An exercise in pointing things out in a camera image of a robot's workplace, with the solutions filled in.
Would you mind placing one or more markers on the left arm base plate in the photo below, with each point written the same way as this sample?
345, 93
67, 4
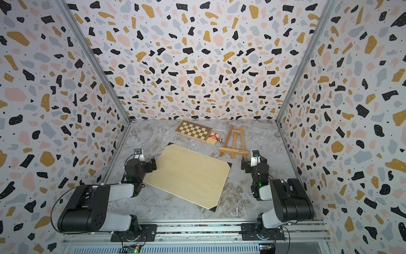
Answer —
142, 233

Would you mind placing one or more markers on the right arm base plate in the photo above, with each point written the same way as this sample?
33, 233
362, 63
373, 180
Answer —
254, 231

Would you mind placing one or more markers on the light wooden board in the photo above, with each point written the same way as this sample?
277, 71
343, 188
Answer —
190, 175

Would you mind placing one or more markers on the small wooden easel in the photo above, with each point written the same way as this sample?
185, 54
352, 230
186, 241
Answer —
234, 144

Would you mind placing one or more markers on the wooden chessboard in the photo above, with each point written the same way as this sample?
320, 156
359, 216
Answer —
193, 131

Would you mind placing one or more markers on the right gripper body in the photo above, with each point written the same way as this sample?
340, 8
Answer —
249, 166

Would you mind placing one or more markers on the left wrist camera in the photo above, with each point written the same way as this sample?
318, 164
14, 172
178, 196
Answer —
138, 154

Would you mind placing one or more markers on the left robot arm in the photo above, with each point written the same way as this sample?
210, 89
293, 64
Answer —
87, 209

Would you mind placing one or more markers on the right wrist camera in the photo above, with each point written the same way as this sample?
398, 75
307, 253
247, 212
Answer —
255, 158

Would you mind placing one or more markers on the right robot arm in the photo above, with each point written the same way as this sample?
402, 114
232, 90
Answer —
290, 203

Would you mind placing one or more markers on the red yellow small box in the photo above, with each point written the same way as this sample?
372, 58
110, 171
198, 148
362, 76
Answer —
213, 138

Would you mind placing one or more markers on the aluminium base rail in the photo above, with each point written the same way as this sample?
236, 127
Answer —
207, 236

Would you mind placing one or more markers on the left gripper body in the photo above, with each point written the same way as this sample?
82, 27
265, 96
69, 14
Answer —
149, 163

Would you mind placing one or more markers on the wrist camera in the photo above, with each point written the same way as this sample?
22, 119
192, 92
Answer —
138, 154
255, 158

